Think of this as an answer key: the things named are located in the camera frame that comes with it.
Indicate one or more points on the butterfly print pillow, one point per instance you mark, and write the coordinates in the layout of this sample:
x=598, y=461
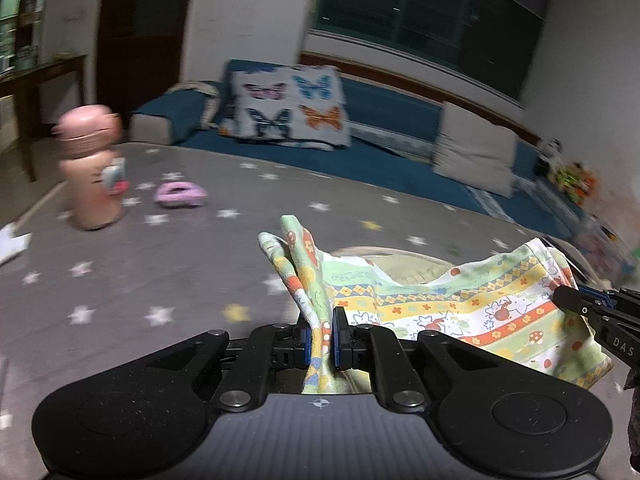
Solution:
x=287, y=105

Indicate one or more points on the white paper sheet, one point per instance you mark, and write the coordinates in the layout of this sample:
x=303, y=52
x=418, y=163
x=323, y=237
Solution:
x=11, y=245

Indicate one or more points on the blue sofa bench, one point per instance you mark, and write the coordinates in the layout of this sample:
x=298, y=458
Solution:
x=380, y=130

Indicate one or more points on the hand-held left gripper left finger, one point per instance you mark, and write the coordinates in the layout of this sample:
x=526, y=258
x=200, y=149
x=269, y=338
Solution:
x=305, y=349

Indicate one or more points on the colourful printed children's garment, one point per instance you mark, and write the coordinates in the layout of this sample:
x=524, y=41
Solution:
x=450, y=310

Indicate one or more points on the dark window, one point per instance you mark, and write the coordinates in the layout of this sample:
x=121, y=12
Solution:
x=430, y=20

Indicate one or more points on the beige cloth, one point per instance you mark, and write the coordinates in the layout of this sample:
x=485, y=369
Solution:
x=400, y=265

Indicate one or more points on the white pillow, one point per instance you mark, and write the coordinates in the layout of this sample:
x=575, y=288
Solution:
x=475, y=150

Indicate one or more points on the pink water bottle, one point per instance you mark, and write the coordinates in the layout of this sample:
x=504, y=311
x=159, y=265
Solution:
x=92, y=170

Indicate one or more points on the cluttered shelf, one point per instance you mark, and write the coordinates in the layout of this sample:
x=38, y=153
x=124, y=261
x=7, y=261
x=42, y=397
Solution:
x=22, y=20

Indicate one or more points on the pink toy car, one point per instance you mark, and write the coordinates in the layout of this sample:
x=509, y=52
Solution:
x=179, y=194

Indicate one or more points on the dark wooden table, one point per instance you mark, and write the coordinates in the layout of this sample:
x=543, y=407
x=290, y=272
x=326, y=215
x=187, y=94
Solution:
x=45, y=72

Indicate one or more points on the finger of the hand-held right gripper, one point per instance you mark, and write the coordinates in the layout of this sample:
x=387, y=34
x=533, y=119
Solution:
x=572, y=299

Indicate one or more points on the colourful plush toys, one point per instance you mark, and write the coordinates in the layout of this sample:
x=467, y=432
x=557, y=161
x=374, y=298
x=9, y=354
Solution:
x=570, y=177

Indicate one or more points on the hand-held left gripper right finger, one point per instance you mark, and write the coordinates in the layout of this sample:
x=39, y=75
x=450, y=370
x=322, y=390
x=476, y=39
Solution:
x=340, y=341

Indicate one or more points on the dark wooden door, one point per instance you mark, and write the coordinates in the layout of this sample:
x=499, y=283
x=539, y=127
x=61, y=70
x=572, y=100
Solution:
x=145, y=25

